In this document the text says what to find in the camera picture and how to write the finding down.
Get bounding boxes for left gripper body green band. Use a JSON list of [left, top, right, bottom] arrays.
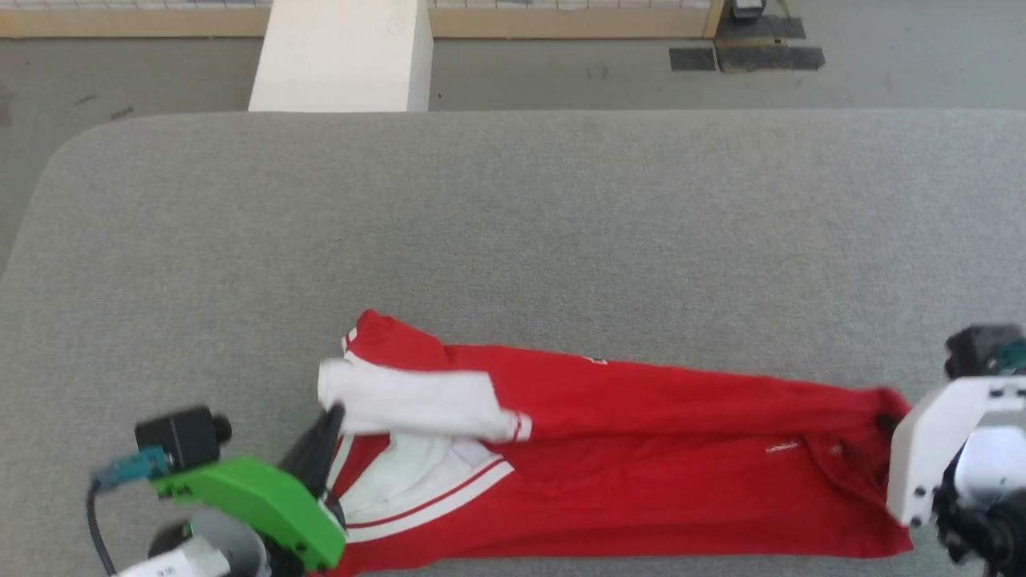
[[151, 455, 348, 575]]

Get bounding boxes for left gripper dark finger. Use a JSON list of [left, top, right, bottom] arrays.
[[277, 403, 346, 501]]

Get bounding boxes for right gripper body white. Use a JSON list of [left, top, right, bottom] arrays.
[[885, 375, 1026, 529]]

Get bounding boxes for red white garment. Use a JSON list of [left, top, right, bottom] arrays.
[[317, 308, 916, 577]]

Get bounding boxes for long black floor mat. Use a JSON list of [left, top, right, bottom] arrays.
[[715, 45, 826, 74]]

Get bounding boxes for white rectangular block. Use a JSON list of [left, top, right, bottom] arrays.
[[248, 0, 434, 114]]

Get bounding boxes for small black floor mat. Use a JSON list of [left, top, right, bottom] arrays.
[[669, 47, 717, 72]]

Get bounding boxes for black floor plate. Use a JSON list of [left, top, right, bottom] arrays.
[[716, 15, 806, 40]]

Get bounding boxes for wooden frame mesh fence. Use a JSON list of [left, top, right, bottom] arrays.
[[0, 0, 727, 40]]

